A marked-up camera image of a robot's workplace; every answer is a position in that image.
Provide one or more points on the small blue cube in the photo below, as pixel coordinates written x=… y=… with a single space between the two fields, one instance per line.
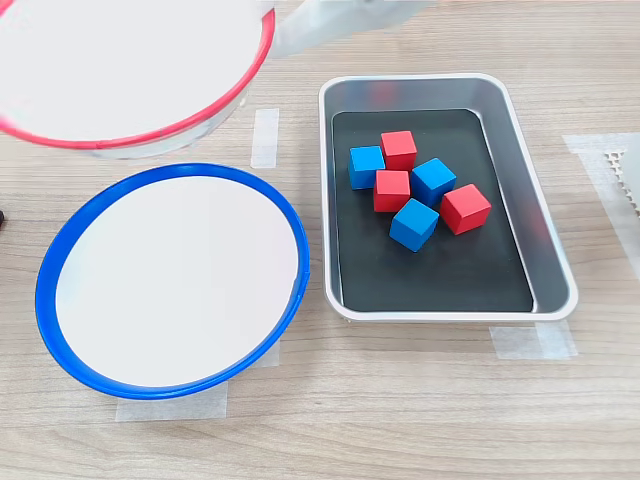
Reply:
x=432 y=182
x=366 y=167
x=412 y=227

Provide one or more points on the white plate with red rim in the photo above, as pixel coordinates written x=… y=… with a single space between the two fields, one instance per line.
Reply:
x=125 y=65

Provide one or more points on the translucent masking tape strip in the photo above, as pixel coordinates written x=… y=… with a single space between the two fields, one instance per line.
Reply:
x=170 y=407
x=515 y=342
x=272 y=357
x=595 y=142
x=615 y=220
x=265 y=142

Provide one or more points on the steel tray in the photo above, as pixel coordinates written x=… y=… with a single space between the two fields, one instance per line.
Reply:
x=545 y=260

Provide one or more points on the white plate with blue rim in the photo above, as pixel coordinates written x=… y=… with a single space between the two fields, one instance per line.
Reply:
x=175 y=280

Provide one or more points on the small red cube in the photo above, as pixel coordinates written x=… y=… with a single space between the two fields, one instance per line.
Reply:
x=391 y=192
x=398 y=147
x=465 y=210

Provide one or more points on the pale perforated base plate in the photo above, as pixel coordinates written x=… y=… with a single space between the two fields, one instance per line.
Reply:
x=620 y=172

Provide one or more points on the black tray mat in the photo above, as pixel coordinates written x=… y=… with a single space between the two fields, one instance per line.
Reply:
x=400 y=280

